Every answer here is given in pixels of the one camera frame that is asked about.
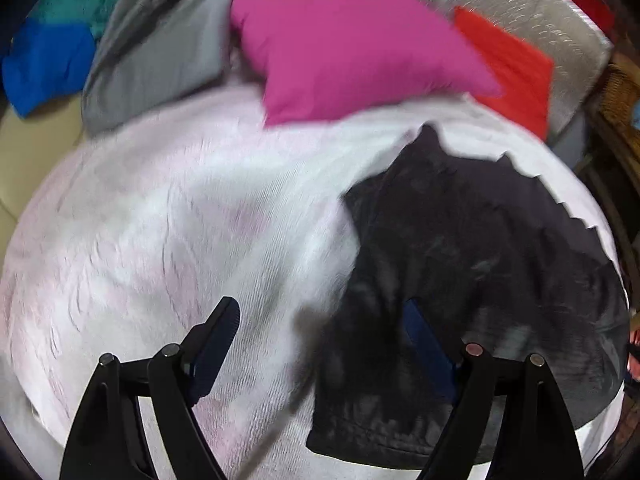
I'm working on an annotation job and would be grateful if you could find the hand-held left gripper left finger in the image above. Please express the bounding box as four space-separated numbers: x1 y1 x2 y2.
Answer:
59 296 242 480

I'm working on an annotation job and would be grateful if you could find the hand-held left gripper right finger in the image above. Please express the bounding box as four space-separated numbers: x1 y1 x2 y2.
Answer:
402 299 586 480

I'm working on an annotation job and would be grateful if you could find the black jacket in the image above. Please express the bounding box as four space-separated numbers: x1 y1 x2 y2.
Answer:
306 122 630 468

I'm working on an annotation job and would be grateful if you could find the white blanket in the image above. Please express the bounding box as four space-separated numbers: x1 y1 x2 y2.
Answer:
0 80 631 480

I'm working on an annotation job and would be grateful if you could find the beige mattress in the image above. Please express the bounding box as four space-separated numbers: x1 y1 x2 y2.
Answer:
0 95 86 233

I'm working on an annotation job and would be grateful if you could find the grey garment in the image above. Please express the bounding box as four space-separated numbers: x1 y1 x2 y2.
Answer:
81 0 251 136

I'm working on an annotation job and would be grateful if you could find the magenta cloth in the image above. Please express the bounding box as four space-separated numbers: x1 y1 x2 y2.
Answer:
229 0 503 128

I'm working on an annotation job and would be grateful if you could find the wicker basket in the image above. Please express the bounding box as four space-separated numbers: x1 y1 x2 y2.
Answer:
590 57 640 161

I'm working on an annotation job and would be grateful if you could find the blue jacket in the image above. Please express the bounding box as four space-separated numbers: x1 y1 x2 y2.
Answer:
2 21 98 118

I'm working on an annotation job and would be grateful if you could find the silver foil mat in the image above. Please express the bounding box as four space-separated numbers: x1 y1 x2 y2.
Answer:
350 0 616 146

